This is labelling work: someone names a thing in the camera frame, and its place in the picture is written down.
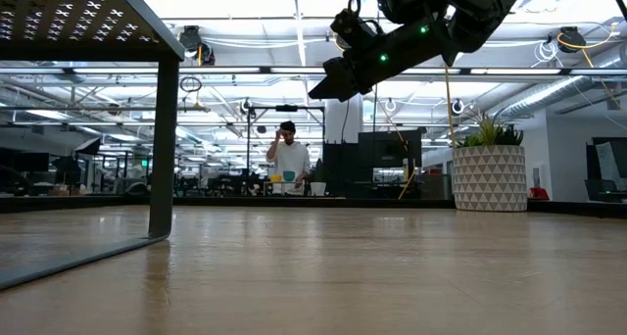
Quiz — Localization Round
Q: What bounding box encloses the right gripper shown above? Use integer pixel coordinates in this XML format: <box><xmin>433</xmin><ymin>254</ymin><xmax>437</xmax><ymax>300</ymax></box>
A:
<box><xmin>308</xmin><ymin>33</ymin><xmax>417</xmax><ymax>103</ymax></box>

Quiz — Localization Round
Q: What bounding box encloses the black cabinet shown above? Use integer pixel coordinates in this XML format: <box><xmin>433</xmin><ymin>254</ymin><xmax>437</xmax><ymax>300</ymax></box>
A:
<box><xmin>322</xmin><ymin>128</ymin><xmax>423</xmax><ymax>199</ymax></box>

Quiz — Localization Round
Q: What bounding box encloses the person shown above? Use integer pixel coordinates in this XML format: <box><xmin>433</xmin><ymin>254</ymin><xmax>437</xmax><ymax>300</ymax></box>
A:
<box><xmin>265</xmin><ymin>120</ymin><xmax>312</xmax><ymax>196</ymax></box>

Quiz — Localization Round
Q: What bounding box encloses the triangle-patterned planter with plant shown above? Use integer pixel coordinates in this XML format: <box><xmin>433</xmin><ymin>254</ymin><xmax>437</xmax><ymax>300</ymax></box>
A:
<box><xmin>451</xmin><ymin>110</ymin><xmax>529</xmax><ymax>213</ymax></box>

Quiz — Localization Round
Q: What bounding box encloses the grey perforated metal shelf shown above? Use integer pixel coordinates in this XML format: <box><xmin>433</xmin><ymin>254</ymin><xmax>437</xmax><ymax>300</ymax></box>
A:
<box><xmin>0</xmin><ymin>0</ymin><xmax>186</xmax><ymax>291</ymax></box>

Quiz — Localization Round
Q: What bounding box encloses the black gantry frame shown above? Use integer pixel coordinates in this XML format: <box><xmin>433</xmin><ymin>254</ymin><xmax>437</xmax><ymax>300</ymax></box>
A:
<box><xmin>246</xmin><ymin>104</ymin><xmax>326</xmax><ymax>195</ymax></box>

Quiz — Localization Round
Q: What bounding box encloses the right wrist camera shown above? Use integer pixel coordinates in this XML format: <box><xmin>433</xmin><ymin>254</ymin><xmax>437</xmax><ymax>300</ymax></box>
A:
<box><xmin>329</xmin><ymin>9</ymin><xmax>382</xmax><ymax>46</ymax></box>

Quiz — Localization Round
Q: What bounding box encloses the yellow hanging cable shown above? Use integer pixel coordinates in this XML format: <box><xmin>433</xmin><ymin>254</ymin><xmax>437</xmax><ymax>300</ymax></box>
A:
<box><xmin>443</xmin><ymin>63</ymin><xmax>458</xmax><ymax>148</ymax></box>

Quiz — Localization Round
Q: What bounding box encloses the black ceiling cable reel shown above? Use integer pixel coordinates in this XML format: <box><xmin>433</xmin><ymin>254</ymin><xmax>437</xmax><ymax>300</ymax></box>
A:
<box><xmin>557</xmin><ymin>25</ymin><xmax>581</xmax><ymax>55</ymax></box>
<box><xmin>177</xmin><ymin>24</ymin><xmax>203</xmax><ymax>53</ymax></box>

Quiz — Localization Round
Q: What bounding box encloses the silver ventilation duct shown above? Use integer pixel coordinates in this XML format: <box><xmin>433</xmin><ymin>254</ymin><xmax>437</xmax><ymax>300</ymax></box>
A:
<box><xmin>494</xmin><ymin>74</ymin><xmax>627</xmax><ymax>121</ymax></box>

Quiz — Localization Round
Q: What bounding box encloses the white cable coil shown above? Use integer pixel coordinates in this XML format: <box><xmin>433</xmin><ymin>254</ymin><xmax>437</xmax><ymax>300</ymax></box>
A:
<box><xmin>532</xmin><ymin>39</ymin><xmax>560</xmax><ymax>68</ymax></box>

